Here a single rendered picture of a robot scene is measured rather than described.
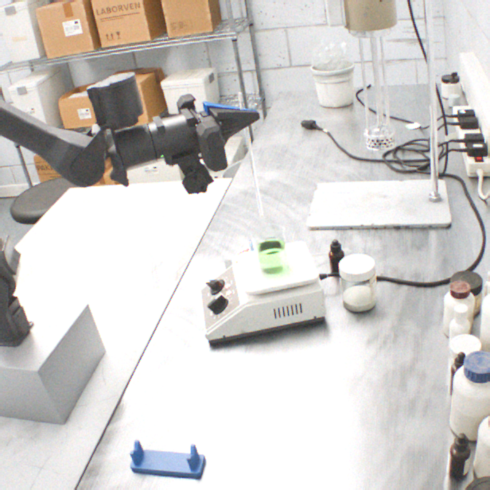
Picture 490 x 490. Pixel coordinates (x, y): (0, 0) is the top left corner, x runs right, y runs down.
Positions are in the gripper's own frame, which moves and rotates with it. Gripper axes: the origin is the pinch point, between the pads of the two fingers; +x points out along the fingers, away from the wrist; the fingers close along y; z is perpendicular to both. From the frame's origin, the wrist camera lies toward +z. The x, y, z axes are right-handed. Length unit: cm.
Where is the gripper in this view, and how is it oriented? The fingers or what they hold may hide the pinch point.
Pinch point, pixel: (235, 120)
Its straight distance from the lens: 86.1
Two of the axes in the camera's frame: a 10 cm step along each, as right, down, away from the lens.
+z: 1.7, 8.4, 5.1
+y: 2.8, 4.6, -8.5
